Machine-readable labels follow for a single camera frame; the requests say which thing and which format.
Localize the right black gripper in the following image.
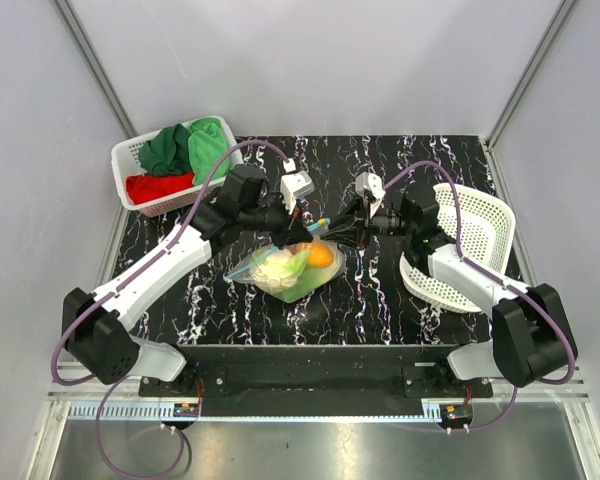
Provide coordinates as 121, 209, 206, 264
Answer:
320, 193, 414, 251

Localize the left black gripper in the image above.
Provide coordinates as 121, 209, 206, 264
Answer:
240, 190, 314, 250

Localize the clear zip top bag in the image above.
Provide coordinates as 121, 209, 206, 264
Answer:
224, 218, 346, 303

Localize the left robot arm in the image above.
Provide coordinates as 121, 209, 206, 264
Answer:
59, 164, 314, 396

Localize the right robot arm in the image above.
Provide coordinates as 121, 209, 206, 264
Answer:
324, 186, 577, 397

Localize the fake orange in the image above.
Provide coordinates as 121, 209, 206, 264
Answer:
307, 241, 334, 269

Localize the fake white cauliflower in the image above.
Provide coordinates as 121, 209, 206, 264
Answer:
251, 250, 298, 292

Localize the black marble pattern mat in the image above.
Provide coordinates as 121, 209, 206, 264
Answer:
134, 135, 497, 345

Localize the light green cloth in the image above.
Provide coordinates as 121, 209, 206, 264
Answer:
188, 117, 229, 186

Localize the white oval basket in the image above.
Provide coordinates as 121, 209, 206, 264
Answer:
399, 183, 516, 313

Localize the white rectangular basket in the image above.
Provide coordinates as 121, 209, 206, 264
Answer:
111, 116, 236, 217

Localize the dark green cloth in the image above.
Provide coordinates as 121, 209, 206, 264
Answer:
138, 124, 192, 177

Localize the red cloth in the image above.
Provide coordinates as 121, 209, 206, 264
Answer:
125, 172, 195, 205

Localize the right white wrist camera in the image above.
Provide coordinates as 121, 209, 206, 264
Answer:
355, 172, 386, 217

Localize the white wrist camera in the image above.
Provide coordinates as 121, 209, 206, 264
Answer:
355, 172, 386, 217
280, 158, 315, 213

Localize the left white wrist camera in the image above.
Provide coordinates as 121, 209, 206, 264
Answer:
280, 158, 315, 213

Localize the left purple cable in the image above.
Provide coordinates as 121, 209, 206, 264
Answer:
51, 139, 294, 476

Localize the purple cable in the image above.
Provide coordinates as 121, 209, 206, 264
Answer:
51, 139, 294, 476
379, 159, 579, 431

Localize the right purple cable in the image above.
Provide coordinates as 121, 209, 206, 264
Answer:
379, 159, 579, 431

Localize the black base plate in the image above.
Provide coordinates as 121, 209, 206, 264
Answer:
137, 342, 556, 419

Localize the right aluminium frame post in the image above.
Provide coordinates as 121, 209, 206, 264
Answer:
484, 0, 581, 151

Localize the aluminium frame post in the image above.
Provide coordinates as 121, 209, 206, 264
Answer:
484, 0, 581, 151
50, 0, 138, 139

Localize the left aluminium frame post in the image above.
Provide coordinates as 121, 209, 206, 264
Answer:
50, 0, 138, 139

